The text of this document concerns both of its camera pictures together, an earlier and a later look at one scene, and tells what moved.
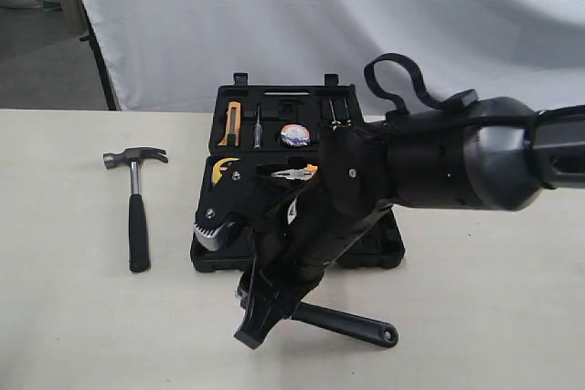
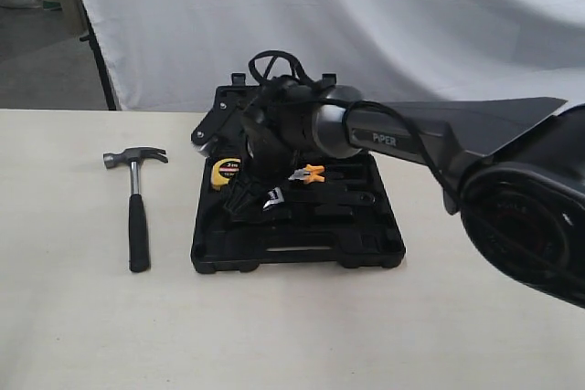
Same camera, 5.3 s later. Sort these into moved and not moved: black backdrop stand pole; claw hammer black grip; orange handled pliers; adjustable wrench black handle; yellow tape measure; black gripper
Moved: black gripper; adjustable wrench black handle
Not moved: yellow tape measure; claw hammer black grip; black backdrop stand pole; orange handled pliers
